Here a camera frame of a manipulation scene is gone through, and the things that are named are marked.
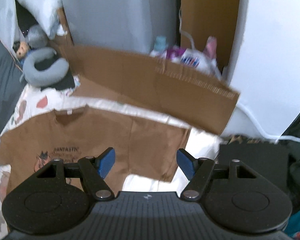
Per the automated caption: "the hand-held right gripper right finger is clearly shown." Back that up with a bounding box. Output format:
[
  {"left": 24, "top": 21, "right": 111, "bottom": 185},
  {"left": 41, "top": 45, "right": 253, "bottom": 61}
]
[{"left": 176, "top": 148, "right": 268, "bottom": 202}]

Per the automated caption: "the white patterned cloth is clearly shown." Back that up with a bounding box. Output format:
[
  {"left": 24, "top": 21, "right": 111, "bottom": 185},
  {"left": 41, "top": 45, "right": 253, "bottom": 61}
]
[{"left": 61, "top": 74, "right": 81, "bottom": 97}]

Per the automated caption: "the large cardboard sheet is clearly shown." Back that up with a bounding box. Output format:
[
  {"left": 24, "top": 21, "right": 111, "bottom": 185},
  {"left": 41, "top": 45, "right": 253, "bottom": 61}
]
[{"left": 50, "top": 40, "right": 241, "bottom": 135}]

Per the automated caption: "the teddy bear toy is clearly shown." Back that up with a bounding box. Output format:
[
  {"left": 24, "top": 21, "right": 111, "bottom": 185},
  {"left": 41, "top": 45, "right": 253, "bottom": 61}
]
[{"left": 12, "top": 41, "right": 30, "bottom": 59}]

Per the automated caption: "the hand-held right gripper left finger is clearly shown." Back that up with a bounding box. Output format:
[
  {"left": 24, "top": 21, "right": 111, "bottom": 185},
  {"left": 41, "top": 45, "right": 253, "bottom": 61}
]
[{"left": 27, "top": 147, "right": 116, "bottom": 201}]

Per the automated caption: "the purple white packet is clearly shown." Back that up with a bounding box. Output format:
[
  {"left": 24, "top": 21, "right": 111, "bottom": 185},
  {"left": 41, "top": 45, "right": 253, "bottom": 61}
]
[{"left": 166, "top": 45, "right": 215, "bottom": 73}]

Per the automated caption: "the cream printed blanket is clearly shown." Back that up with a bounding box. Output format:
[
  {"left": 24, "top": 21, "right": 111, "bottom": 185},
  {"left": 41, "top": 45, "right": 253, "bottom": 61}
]
[{"left": 0, "top": 82, "right": 223, "bottom": 240}]

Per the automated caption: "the brown t-shirt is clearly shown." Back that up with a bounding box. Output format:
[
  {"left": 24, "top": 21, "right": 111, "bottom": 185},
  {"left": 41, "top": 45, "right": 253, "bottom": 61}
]
[{"left": 0, "top": 105, "right": 192, "bottom": 233}]

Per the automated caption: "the cardboard box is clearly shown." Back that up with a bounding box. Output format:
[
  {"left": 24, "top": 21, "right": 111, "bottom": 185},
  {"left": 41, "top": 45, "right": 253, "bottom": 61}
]
[{"left": 50, "top": 6, "right": 74, "bottom": 48}]

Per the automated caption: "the small black cloth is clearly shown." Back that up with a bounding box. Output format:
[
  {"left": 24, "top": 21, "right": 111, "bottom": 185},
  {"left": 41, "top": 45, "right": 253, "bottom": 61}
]
[{"left": 40, "top": 55, "right": 75, "bottom": 92}]

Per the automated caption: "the leopard print cloth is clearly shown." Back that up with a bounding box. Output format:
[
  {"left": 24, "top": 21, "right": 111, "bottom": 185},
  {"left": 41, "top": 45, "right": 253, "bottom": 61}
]
[{"left": 225, "top": 134, "right": 278, "bottom": 145}]

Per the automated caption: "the grey plastic bag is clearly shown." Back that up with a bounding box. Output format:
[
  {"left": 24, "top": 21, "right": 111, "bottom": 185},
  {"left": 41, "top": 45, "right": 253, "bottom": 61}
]
[{"left": 25, "top": 25, "right": 49, "bottom": 48}]

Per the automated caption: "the dark grey pillow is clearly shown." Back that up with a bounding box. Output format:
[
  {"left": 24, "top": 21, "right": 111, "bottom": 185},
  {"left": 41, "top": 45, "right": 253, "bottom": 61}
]
[{"left": 0, "top": 34, "right": 28, "bottom": 145}]

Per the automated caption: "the white cable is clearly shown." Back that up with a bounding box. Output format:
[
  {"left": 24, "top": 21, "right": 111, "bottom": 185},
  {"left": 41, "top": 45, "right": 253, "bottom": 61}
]
[{"left": 179, "top": 6, "right": 300, "bottom": 144}]

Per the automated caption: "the black folded cloth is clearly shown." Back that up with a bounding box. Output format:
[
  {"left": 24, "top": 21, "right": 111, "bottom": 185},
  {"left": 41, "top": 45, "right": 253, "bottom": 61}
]
[{"left": 219, "top": 142, "right": 290, "bottom": 195}]

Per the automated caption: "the pink packet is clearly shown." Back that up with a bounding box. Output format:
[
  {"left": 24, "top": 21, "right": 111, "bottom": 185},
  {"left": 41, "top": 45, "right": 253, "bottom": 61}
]
[{"left": 204, "top": 36, "right": 218, "bottom": 60}]

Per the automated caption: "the bottle with blue cap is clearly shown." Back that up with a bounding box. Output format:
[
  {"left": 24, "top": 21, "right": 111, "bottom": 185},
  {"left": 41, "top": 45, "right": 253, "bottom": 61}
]
[{"left": 150, "top": 35, "right": 168, "bottom": 57}]

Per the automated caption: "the white pillow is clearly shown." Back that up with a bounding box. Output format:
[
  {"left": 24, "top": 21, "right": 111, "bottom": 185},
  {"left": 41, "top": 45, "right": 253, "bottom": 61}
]
[{"left": 14, "top": 0, "right": 62, "bottom": 39}]

